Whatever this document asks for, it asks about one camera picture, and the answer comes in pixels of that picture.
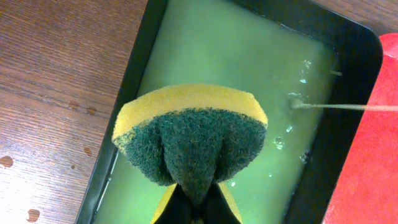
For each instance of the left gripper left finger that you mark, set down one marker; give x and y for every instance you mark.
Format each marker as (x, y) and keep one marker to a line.
(174, 208)

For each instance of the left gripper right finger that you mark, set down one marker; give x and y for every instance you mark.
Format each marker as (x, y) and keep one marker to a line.
(215, 208)

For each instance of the green yellow sponge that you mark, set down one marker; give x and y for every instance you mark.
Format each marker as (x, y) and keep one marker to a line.
(193, 135)

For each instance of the red plastic tray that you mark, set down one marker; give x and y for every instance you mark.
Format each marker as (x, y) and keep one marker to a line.
(366, 192)

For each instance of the dark green soapy tray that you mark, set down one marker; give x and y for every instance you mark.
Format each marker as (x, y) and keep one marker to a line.
(301, 62)

